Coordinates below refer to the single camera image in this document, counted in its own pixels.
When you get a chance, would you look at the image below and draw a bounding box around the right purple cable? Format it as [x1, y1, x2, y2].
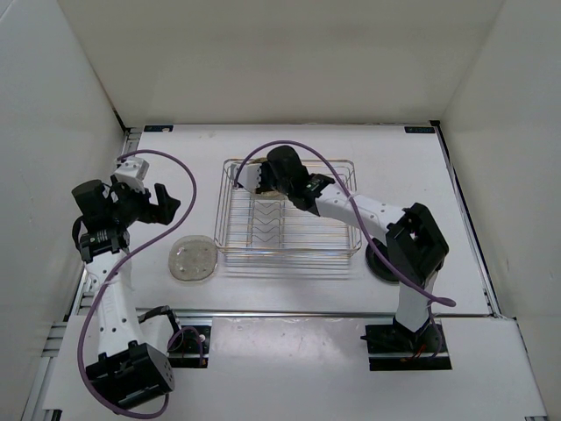
[235, 139, 457, 359]

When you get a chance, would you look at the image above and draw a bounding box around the purple cable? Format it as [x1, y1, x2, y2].
[235, 139, 457, 359]
[77, 149, 205, 417]

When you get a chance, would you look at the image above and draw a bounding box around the metal rail bar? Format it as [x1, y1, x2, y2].
[176, 309, 394, 318]

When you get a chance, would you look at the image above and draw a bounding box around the chrome wire dish rack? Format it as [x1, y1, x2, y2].
[214, 159, 361, 266]

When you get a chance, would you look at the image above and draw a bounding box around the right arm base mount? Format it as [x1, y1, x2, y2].
[360, 324, 452, 372]

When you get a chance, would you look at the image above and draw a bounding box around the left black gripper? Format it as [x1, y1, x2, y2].
[110, 174, 181, 227]

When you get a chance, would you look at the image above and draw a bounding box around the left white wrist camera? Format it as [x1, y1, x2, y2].
[113, 157, 149, 193]

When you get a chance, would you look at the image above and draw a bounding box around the clear plate front left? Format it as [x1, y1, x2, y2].
[168, 235, 218, 282]

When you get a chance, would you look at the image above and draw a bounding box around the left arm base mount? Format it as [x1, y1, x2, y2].
[168, 320, 212, 368]

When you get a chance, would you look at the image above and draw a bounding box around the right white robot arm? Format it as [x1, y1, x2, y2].
[254, 146, 449, 351]

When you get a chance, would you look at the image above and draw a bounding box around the black round plate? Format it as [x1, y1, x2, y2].
[365, 245, 399, 284]

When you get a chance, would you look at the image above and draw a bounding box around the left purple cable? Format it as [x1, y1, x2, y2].
[77, 149, 205, 417]

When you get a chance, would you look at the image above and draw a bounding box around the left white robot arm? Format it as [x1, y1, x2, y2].
[72, 179, 184, 414]

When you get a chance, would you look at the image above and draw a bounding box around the beige round plate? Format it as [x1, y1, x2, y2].
[254, 158, 280, 196]

